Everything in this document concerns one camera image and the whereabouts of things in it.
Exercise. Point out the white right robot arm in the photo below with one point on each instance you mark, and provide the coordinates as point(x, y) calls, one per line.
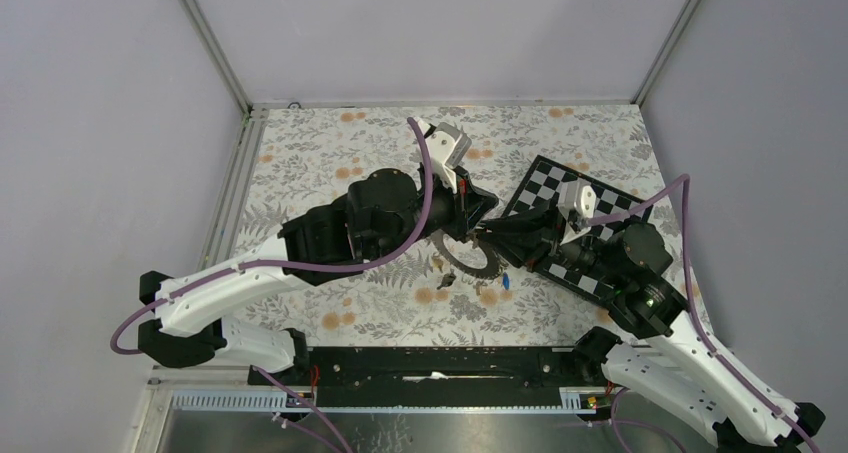
point(712, 390)

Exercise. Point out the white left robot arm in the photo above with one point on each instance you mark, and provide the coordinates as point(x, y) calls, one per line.
point(191, 320)

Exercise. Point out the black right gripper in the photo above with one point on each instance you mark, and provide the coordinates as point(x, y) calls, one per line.
point(513, 226)

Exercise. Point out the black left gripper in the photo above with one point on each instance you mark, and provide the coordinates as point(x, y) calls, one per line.
point(468, 205)

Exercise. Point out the black front rail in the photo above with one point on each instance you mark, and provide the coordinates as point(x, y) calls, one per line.
point(346, 366)

